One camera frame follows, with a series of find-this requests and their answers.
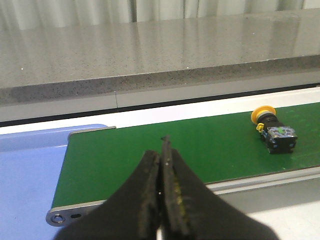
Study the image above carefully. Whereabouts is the blue mat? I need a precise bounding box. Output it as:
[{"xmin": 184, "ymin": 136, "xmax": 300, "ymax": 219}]
[{"xmin": 0, "ymin": 124, "xmax": 101, "ymax": 240}]

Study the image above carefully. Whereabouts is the green conveyor belt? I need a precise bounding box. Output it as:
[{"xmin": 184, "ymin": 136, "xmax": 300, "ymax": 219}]
[{"xmin": 52, "ymin": 103, "xmax": 320, "ymax": 208}]

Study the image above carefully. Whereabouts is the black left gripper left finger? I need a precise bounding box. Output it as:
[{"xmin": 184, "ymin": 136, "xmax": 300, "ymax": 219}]
[{"xmin": 54, "ymin": 150, "xmax": 160, "ymax": 240}]

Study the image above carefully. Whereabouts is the aluminium conveyor frame rail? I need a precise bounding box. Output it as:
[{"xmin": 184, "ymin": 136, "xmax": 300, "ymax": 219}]
[{"xmin": 46, "ymin": 123, "xmax": 320, "ymax": 227}]

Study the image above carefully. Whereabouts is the grey stone counter slab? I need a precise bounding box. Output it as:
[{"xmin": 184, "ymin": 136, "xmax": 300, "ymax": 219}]
[{"xmin": 0, "ymin": 8, "xmax": 320, "ymax": 125}]

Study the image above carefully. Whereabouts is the yellow push button switch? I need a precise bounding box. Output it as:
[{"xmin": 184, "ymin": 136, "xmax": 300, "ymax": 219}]
[{"xmin": 251, "ymin": 105, "xmax": 298, "ymax": 154}]

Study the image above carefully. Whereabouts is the white pleated curtain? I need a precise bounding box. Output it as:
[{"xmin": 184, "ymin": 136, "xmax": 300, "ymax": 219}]
[{"xmin": 0, "ymin": 0, "xmax": 320, "ymax": 30}]

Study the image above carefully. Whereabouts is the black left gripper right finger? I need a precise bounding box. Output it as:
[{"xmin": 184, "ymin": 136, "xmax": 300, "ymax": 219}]
[{"xmin": 161, "ymin": 136, "xmax": 278, "ymax": 240}]

